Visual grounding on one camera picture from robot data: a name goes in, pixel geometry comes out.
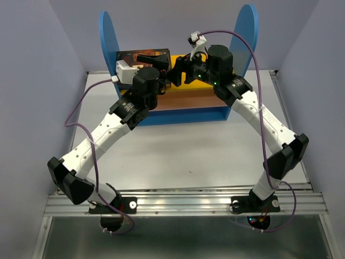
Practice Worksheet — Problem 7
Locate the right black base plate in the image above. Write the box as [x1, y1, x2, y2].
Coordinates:
[228, 195, 281, 232]

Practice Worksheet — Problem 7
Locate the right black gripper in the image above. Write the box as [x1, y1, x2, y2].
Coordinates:
[167, 46, 219, 87]

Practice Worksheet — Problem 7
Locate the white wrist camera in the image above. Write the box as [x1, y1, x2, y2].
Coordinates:
[188, 31, 207, 61]
[111, 60, 139, 85]

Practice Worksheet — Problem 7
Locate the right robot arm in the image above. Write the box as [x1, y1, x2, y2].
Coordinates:
[167, 45, 309, 210]

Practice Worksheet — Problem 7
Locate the blue wooden bookshelf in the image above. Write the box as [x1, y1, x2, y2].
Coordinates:
[99, 4, 258, 126]

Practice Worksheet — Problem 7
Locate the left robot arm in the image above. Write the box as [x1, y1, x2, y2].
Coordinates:
[47, 54, 170, 215]

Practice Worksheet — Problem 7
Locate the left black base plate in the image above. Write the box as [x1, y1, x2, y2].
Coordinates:
[88, 196, 138, 231]

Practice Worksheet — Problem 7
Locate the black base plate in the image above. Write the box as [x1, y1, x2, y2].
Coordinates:
[228, 195, 281, 232]
[88, 196, 138, 231]

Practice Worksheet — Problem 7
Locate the brown Edmund Burke book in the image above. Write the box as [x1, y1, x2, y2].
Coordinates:
[116, 49, 171, 69]

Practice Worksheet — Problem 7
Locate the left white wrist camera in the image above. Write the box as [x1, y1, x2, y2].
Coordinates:
[111, 60, 139, 85]

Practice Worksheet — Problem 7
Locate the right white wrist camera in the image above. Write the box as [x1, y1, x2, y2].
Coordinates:
[188, 31, 207, 61]

